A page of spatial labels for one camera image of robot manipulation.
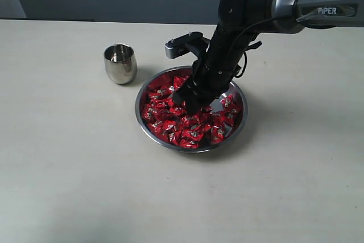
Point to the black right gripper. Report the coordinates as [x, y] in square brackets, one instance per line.
[216, 71]

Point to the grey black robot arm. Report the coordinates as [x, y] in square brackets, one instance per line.
[240, 22]

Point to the round stainless steel plate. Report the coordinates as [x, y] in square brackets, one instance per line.
[171, 119]

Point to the stainless steel cup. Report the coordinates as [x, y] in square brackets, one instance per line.
[120, 64]

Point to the red wrapped candy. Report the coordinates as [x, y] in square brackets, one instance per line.
[191, 135]
[178, 81]
[228, 102]
[148, 113]
[231, 114]
[217, 134]

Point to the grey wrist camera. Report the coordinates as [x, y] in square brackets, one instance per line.
[193, 42]

